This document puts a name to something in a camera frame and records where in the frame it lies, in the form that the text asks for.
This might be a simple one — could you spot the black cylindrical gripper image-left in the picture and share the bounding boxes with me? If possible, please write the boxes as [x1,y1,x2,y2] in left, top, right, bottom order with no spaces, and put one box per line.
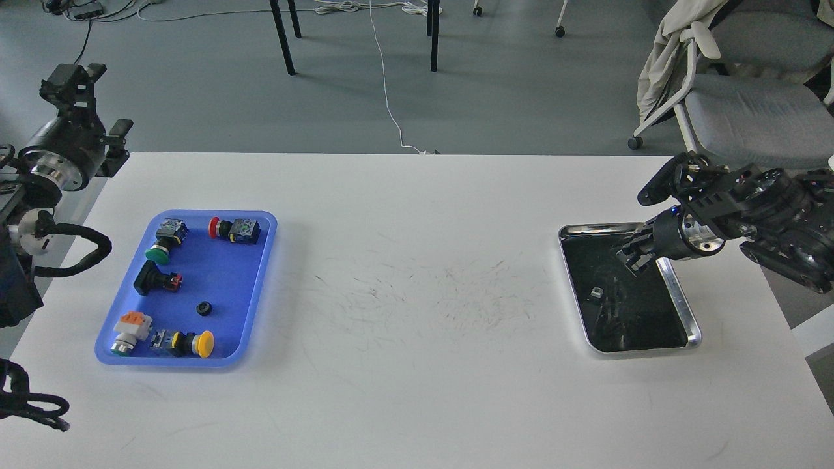
[18,63,134,191]

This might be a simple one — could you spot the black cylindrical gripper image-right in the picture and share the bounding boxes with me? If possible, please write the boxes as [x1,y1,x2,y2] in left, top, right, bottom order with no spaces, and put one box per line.
[614,208,726,273]

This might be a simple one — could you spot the silver metal tray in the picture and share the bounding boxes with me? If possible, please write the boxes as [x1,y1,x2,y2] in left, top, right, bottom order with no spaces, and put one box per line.
[559,222,702,359]

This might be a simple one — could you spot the blue plastic tray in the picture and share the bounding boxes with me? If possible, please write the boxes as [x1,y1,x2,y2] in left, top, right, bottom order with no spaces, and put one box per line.
[94,210,279,368]

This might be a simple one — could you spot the black power strip on floor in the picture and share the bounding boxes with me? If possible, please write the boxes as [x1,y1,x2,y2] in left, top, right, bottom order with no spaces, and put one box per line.
[66,1,104,21]

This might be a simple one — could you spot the beige jacket on chair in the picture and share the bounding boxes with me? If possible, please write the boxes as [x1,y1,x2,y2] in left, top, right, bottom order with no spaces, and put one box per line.
[635,1,726,122]

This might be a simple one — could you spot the grey office chair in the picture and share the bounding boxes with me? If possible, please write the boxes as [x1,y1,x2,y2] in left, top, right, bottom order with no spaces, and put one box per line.
[627,1,833,170]

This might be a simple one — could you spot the black table leg left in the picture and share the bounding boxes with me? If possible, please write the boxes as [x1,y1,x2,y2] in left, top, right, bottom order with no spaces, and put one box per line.
[268,0,303,76]

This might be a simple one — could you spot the black table leg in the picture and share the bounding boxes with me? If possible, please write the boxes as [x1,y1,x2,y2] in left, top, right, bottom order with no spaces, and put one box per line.
[426,0,440,72]
[268,0,303,76]

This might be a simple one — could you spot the yellow mushroom push button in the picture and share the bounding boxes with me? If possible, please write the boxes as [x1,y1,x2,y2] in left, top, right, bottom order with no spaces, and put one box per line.
[149,329,215,359]

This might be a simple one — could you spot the black table leg right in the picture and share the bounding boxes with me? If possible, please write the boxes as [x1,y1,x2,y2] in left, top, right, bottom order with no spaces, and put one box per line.
[426,0,440,72]

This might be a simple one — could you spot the black wrist camera image-right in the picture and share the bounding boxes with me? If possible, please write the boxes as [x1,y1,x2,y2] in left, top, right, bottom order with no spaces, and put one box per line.
[637,152,709,206]

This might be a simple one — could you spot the black cable on floor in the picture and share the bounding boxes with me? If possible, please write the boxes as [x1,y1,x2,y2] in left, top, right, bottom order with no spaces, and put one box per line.
[43,0,157,66]

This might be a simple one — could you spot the green push button switch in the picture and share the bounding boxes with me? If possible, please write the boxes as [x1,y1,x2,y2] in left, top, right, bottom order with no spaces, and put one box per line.
[144,218,190,265]

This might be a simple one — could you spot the red push button switch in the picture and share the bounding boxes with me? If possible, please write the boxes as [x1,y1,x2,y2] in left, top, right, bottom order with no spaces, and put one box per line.
[208,216,261,244]

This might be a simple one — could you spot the grey switch orange top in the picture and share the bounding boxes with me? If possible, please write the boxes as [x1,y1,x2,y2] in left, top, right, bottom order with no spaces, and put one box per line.
[110,311,154,356]

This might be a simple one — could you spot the white cable on floor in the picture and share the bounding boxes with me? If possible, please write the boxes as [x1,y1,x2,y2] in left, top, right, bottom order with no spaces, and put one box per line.
[315,0,444,156]

